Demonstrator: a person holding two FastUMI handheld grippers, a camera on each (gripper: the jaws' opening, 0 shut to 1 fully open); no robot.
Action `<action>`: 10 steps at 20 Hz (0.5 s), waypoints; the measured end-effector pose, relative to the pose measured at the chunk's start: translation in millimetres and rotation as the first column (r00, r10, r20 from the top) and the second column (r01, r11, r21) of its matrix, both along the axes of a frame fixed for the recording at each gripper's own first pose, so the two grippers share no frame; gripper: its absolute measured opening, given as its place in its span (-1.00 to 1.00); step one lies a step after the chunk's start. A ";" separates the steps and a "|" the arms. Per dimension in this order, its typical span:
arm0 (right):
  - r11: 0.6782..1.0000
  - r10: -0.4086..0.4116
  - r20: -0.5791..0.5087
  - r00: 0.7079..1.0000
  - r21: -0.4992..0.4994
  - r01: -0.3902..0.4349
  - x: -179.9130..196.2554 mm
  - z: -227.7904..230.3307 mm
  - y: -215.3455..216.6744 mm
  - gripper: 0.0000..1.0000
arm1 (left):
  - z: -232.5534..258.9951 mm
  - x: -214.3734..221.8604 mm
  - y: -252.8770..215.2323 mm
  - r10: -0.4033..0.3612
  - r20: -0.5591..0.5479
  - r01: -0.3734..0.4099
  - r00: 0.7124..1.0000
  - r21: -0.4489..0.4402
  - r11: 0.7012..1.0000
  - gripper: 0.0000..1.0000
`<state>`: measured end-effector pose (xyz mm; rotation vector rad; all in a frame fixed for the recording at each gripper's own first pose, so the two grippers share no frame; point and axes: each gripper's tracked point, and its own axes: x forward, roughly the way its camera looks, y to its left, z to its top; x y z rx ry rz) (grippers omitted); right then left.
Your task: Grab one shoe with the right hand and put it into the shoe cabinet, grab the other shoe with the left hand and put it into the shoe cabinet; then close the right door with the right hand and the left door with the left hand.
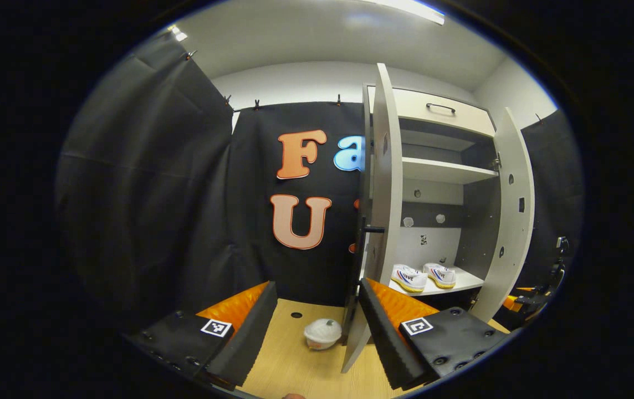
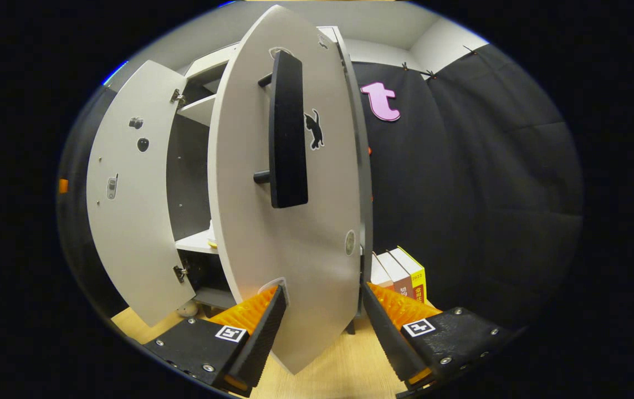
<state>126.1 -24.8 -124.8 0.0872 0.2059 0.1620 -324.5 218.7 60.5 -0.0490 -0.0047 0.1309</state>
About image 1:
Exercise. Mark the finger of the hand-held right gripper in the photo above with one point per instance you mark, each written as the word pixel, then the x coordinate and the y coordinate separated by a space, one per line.
pixel 516 300

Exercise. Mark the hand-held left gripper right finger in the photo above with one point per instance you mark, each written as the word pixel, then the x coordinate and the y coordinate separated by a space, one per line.
pixel 383 338

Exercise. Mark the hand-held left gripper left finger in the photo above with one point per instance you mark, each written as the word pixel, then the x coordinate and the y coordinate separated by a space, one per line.
pixel 250 338

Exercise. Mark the white cabinet door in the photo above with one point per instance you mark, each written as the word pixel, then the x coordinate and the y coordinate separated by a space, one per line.
pixel 389 166
pixel 516 244

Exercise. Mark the white striped shoe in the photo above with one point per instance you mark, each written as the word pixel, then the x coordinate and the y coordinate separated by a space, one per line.
pixel 408 277
pixel 441 274

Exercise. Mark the white shoe cabinet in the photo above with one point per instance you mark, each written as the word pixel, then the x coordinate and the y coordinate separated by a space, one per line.
pixel 439 172

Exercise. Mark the white cabinet drawer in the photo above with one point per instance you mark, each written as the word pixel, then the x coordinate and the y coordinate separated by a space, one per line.
pixel 405 105

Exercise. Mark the white lidded bowl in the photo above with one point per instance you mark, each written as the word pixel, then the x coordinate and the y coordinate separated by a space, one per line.
pixel 322 332

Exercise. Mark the black backdrop cloth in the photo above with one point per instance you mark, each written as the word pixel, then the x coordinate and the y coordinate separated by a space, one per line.
pixel 555 177
pixel 250 233
pixel 145 183

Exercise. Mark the ceiling light panel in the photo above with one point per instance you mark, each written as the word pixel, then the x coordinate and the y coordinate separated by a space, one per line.
pixel 178 34

